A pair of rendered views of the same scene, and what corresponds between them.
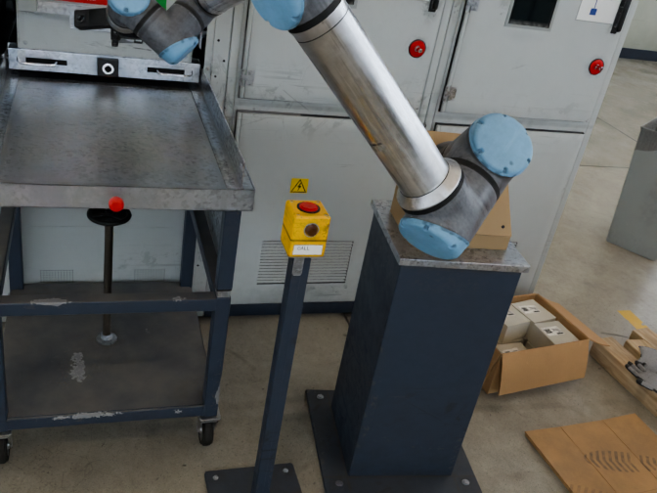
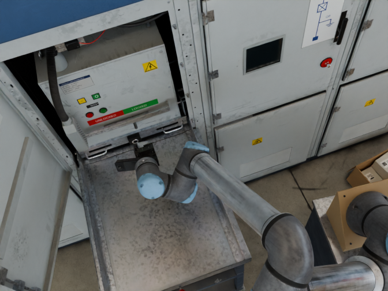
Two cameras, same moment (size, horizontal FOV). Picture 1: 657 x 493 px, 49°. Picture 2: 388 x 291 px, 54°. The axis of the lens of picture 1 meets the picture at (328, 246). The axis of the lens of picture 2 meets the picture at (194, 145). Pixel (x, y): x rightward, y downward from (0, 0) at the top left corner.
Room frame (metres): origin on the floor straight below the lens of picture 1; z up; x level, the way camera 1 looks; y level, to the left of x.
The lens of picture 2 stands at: (1.09, 0.24, 2.42)
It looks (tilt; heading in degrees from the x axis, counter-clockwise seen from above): 58 degrees down; 13
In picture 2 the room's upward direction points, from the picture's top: 11 degrees counter-clockwise
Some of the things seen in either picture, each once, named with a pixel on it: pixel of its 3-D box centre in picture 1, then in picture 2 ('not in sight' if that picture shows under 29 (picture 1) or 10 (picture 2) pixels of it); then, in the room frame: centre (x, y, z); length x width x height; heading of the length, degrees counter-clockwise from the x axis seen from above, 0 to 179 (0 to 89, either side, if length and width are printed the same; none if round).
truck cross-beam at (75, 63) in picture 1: (108, 64); (133, 133); (2.07, 0.75, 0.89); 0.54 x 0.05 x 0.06; 112
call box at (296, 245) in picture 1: (305, 228); not in sight; (1.35, 0.06, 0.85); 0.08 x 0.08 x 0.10; 22
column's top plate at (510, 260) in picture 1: (446, 234); (362, 225); (1.68, -0.30, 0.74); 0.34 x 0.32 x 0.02; 105
